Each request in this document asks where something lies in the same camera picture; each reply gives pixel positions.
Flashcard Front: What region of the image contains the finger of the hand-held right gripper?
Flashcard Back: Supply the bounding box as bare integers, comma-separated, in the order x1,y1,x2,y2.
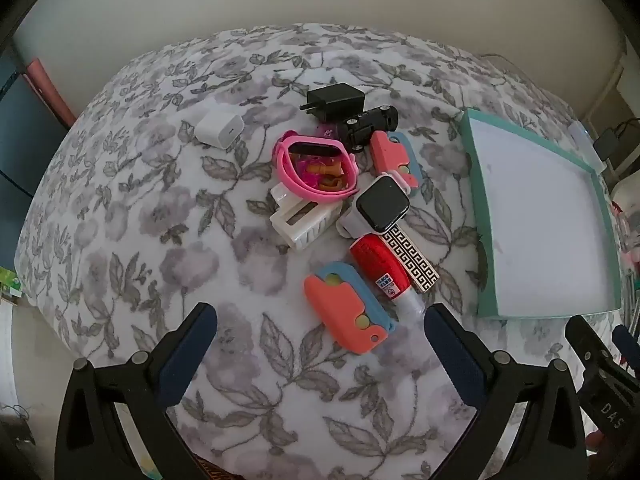
565,314,623,376
612,324,640,366

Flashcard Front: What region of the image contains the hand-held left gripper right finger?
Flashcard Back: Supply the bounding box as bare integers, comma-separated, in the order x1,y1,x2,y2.
424,302,588,480

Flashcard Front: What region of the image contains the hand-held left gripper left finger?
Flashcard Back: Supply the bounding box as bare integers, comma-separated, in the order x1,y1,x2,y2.
55,302,218,480

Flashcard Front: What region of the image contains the black white patterned lighter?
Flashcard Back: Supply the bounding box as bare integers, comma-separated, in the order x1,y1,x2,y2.
380,224,441,293

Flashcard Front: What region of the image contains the coral and blue toy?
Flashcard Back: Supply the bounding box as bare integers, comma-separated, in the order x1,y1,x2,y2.
303,261,398,356
369,131,423,193

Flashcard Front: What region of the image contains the red bottle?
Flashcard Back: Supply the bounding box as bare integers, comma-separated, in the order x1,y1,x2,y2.
349,232,426,318

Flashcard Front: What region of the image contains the white box teal rim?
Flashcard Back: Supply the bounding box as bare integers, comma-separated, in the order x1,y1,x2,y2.
459,108,622,320

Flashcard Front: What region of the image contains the white smartwatch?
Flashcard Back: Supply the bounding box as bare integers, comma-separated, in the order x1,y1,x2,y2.
336,174,412,238

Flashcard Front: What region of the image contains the pink smartwatch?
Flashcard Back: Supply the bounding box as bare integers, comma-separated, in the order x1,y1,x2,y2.
272,130,362,206

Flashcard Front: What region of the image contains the small orange toy figure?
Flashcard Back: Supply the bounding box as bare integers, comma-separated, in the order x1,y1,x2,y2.
297,155,348,191

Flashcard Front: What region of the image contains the white charger cube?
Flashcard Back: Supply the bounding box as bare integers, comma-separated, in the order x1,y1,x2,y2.
194,111,244,151

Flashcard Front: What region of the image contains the black toy car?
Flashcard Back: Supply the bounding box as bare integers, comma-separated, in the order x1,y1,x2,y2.
342,106,400,153

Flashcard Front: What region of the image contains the floral blanket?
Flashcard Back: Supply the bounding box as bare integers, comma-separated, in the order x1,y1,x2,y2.
15,22,626,480

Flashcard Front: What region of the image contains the white hair claw clip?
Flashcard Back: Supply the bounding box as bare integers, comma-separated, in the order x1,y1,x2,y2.
270,184,346,252

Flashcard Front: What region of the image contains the green packet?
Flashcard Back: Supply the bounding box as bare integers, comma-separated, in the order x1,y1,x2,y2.
0,267,23,301

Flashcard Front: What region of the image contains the black power adapter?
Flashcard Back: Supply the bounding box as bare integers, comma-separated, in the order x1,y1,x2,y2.
592,127,621,161

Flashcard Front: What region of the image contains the white power strip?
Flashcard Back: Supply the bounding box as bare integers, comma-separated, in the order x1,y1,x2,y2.
567,121,608,176

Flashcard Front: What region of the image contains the black charger plug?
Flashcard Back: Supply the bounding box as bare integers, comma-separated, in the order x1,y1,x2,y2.
300,82,366,123

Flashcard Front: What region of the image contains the dark blue cabinet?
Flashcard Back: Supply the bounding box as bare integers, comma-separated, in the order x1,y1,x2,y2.
0,45,66,211

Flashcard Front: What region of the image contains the pink panel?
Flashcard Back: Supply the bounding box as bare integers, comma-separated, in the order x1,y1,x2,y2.
25,59,78,128

